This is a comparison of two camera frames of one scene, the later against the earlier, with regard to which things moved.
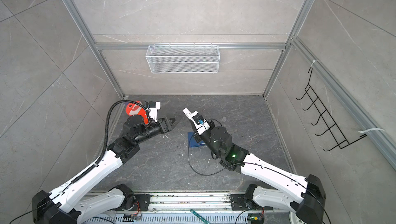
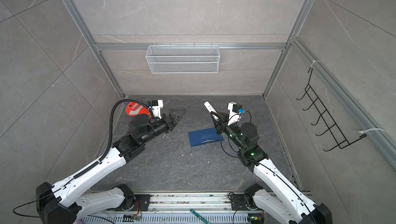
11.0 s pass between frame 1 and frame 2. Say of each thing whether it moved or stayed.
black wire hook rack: stayed
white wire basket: stayed
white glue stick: moved
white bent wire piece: stayed
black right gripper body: moved
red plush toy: stayed
